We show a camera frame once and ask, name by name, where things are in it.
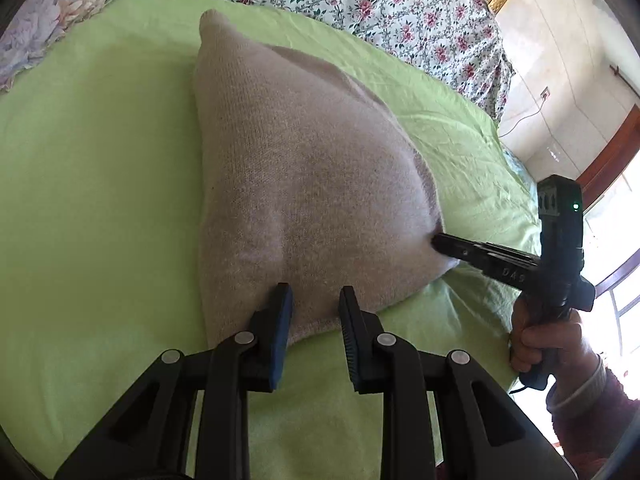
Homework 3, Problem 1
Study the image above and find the light green bed sheet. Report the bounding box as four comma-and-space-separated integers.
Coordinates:
0, 0, 543, 480

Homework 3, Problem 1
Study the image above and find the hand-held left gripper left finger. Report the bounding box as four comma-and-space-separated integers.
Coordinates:
52, 283, 294, 480

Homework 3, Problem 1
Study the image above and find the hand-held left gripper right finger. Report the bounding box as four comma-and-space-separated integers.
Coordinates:
339, 286, 576, 480

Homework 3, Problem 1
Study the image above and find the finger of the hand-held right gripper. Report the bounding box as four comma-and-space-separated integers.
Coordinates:
466, 240, 541, 263
431, 232, 544, 294

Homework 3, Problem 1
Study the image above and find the pastel floral cloth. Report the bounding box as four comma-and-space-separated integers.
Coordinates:
0, 0, 118, 93

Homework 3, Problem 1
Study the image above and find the white wall cable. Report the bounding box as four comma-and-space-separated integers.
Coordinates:
500, 92, 548, 138

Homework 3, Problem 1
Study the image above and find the person's right hand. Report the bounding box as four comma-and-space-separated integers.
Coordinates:
509, 305, 602, 387

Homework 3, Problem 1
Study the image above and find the person's right forearm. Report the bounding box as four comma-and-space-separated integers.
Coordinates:
545, 354, 640, 480

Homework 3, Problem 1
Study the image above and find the light blue sheet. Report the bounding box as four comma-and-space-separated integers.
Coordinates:
501, 147, 532, 188

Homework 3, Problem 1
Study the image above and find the brown wooden door frame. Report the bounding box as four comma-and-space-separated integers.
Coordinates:
575, 107, 640, 211

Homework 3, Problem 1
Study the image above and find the beige knitted sweater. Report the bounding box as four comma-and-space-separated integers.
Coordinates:
192, 9, 458, 348

